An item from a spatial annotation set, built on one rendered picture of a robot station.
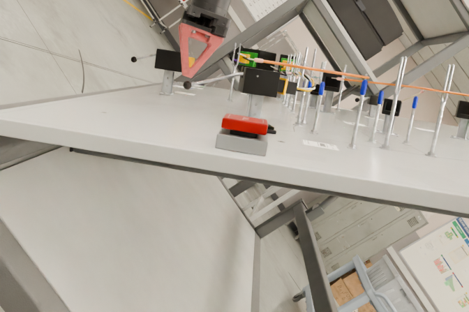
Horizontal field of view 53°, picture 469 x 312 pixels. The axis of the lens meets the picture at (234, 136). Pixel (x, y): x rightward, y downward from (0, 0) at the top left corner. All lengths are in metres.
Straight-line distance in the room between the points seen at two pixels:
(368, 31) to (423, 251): 7.18
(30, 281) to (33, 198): 0.13
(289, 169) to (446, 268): 8.49
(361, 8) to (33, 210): 1.42
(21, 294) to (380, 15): 1.54
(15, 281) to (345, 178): 0.37
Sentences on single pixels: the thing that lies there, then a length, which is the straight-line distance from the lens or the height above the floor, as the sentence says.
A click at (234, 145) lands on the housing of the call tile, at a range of 0.51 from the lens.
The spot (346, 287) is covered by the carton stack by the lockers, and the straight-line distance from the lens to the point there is 8.41.
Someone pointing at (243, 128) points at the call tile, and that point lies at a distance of 0.50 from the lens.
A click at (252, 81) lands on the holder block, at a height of 1.12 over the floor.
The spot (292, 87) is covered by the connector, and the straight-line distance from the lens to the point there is 0.76.
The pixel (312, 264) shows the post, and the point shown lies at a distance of 1.20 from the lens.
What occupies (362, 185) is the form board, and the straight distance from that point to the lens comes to 0.49.
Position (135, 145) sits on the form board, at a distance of 0.49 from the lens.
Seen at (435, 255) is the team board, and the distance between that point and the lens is 8.83.
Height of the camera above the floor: 1.15
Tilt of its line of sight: 8 degrees down
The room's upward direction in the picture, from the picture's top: 56 degrees clockwise
